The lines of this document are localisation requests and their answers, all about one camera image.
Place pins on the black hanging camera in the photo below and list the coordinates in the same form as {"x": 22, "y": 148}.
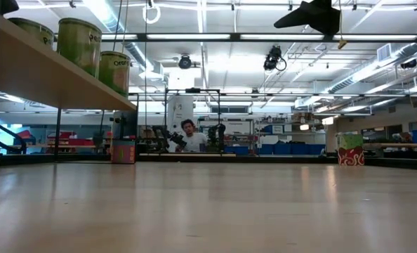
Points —
{"x": 272, "y": 58}

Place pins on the wooden workbench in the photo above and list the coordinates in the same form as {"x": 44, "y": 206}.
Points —
{"x": 398, "y": 145}

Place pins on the black round ceiling fixture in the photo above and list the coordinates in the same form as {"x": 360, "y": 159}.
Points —
{"x": 185, "y": 62}

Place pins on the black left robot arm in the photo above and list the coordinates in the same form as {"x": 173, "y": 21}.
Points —
{"x": 9, "y": 5}

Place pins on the red storage bin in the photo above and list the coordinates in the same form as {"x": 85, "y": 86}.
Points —
{"x": 80, "y": 142}
{"x": 61, "y": 135}

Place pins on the green and red tin can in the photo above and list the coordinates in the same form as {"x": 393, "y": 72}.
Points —
{"x": 350, "y": 151}

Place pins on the silver spiral air duct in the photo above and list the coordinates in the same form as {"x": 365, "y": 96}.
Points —
{"x": 134, "y": 52}

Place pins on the orange can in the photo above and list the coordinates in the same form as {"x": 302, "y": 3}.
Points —
{"x": 123, "y": 152}

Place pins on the black beam with light bars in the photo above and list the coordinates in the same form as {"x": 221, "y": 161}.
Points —
{"x": 234, "y": 37}

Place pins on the white column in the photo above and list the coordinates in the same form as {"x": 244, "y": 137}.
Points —
{"x": 180, "y": 109}

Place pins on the blue storage bin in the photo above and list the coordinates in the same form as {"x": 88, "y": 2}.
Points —
{"x": 299, "y": 148}
{"x": 282, "y": 148}
{"x": 317, "y": 149}
{"x": 236, "y": 150}
{"x": 266, "y": 149}

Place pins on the long silver air duct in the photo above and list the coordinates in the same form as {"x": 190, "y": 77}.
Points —
{"x": 370, "y": 72}

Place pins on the small black robot arm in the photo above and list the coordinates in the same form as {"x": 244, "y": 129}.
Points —
{"x": 178, "y": 138}
{"x": 217, "y": 135}

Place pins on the person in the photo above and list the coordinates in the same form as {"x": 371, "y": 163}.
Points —
{"x": 194, "y": 140}

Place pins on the blue box with white label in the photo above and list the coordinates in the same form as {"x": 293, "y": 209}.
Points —
{"x": 269, "y": 129}

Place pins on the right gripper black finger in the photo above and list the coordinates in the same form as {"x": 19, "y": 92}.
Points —
{"x": 317, "y": 15}

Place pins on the green labelled tin can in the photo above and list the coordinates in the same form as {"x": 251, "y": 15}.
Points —
{"x": 36, "y": 33}
{"x": 78, "y": 45}
{"x": 114, "y": 74}

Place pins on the white air vent grille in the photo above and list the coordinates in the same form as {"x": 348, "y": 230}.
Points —
{"x": 384, "y": 52}

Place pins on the black aluminium table frame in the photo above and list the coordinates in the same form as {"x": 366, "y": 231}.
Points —
{"x": 264, "y": 159}

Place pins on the black ceiling device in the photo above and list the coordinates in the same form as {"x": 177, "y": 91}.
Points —
{"x": 409, "y": 64}

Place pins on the bright ceiling light strip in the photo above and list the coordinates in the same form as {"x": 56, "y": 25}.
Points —
{"x": 99, "y": 10}

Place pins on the grey cabinet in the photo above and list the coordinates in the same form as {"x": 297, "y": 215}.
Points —
{"x": 127, "y": 123}

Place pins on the long thin black beam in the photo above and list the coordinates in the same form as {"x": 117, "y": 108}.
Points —
{"x": 299, "y": 95}

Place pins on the yellow hanging tag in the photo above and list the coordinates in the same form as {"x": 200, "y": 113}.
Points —
{"x": 342, "y": 44}

